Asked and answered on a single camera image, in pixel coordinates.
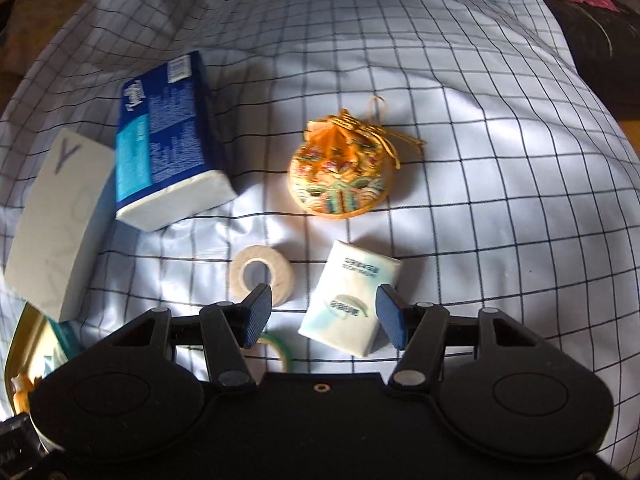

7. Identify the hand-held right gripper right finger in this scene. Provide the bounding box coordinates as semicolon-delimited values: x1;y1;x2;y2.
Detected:
375;283;544;393

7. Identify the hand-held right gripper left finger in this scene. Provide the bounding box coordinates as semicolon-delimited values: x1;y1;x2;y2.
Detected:
106;283;274;393

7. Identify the small white tissue packet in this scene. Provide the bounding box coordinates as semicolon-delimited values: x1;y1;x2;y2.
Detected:
297;239;404;359

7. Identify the orange satin fabric pouch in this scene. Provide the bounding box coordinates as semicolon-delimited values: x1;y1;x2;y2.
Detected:
11;372;38;413

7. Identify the gold metal tin tray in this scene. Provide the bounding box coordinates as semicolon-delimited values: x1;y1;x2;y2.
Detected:
4;301;78;456

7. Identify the teal patterned packet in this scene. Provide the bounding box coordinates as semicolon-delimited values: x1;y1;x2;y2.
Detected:
41;316;77;367

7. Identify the green tape roll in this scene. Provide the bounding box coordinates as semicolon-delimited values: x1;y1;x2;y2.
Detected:
256;335;297;374

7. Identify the white tape roll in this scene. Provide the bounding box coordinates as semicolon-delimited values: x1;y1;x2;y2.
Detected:
228;244;296;307

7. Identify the white navy checked cloth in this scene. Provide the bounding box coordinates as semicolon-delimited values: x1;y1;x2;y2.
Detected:
0;0;640;476

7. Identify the blue tissue pack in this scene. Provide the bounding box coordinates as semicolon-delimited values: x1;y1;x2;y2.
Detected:
114;50;239;233

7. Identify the white cardboard box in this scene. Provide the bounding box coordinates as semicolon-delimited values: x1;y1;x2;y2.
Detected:
4;127;117;324

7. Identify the dark cushion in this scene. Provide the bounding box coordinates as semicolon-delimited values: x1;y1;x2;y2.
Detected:
542;0;640;118

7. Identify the gold embroidered drawstring pouch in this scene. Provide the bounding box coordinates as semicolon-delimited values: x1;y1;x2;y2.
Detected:
286;94;427;219

